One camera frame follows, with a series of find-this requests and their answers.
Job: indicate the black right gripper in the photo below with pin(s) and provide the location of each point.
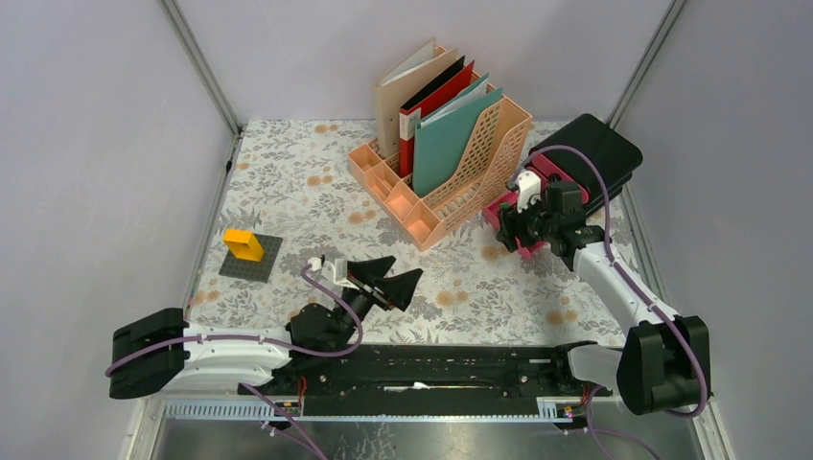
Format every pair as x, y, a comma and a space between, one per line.
510, 219

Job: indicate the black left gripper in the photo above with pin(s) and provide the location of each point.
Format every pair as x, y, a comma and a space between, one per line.
397, 288

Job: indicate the teal file folder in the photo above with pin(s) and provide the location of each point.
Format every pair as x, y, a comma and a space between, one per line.
441, 139

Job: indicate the red file folder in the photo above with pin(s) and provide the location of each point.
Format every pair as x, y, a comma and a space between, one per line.
439, 91

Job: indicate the beige file binder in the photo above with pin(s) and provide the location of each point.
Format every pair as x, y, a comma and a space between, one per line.
399, 84

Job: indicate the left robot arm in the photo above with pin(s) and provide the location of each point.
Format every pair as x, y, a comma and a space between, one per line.
165, 351

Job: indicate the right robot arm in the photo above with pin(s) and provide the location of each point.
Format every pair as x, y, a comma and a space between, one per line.
664, 365

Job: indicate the peach plastic file organizer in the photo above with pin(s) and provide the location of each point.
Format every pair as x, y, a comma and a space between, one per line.
491, 156

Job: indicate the black pink drawer unit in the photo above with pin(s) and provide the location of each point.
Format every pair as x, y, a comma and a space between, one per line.
613, 155

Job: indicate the floral tablecloth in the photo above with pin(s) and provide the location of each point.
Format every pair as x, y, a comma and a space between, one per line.
291, 180

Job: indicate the yellow building block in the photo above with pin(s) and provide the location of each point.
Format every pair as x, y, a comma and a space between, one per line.
243, 245

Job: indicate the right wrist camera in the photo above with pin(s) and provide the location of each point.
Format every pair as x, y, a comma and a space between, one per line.
529, 190

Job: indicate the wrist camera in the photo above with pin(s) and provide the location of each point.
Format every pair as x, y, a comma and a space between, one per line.
529, 190
334, 270

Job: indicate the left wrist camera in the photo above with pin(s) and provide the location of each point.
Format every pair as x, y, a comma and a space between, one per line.
334, 270

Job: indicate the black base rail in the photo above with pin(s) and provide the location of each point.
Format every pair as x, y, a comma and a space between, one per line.
375, 371

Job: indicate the grey slotted cable duct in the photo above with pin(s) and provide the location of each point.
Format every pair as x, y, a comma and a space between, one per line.
394, 408

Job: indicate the right aluminium frame post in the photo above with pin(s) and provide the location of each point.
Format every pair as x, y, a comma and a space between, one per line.
666, 25

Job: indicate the aluminium frame post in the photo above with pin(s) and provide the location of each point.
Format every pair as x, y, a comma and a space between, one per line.
188, 42
666, 25

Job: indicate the left aluminium frame post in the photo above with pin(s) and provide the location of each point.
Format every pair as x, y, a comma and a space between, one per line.
188, 42

